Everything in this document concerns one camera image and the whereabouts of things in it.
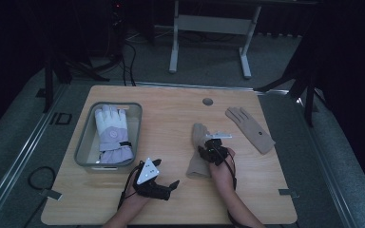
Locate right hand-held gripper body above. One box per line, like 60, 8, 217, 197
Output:
198, 131, 233, 166

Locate purple white ski glove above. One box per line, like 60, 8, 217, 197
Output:
94, 104, 135, 165

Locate beige knit glove with button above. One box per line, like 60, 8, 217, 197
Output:
224, 106, 277, 155

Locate clear plastic bin grey rim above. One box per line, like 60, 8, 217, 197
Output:
74, 101, 144, 174

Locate plain beige knit glove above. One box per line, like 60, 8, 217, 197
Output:
185, 123, 217, 180

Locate grey tape piece on table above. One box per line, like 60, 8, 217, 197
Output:
278, 188, 300, 200

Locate looped black floor cable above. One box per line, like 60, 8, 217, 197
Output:
28, 165, 57, 191

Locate white metal desk frame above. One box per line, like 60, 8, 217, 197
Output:
168, 0, 317, 80

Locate person's right hand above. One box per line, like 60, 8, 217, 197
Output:
208, 147, 237, 193

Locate person's left hand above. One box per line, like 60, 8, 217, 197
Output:
120, 189, 153, 213

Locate grey tape piece on floor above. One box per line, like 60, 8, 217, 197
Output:
39, 188, 63, 201

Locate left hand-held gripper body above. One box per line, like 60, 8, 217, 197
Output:
132, 157, 172, 201

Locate left hand-held gripper black cable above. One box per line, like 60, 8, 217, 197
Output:
117, 166, 141, 211

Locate black hanging cables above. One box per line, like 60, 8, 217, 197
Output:
120, 41, 137, 87

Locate black metal stand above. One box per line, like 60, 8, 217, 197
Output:
42, 53, 110, 114
255, 63, 320, 127

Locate silver metal floor rail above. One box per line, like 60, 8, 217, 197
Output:
134, 81, 289, 95
0, 84, 68, 228
297, 97, 359, 228

